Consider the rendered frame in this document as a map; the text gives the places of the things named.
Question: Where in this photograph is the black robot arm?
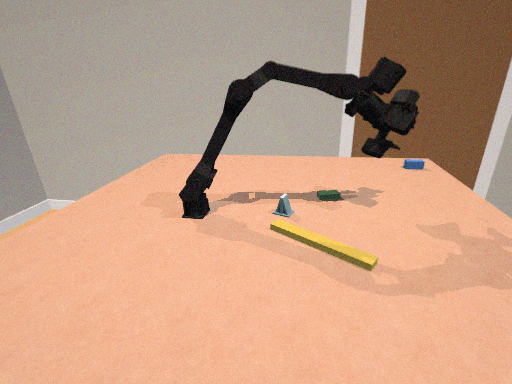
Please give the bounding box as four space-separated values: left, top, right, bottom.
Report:
179 57 419 219

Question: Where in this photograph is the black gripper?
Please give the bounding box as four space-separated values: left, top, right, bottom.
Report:
362 90 420 158

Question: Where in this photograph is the yellow bar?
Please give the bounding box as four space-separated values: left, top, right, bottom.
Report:
270 219 379 272

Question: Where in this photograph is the blue rectangular block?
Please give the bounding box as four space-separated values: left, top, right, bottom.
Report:
403 159 425 170

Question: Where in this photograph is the small green block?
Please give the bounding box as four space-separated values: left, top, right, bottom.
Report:
317 190 341 200

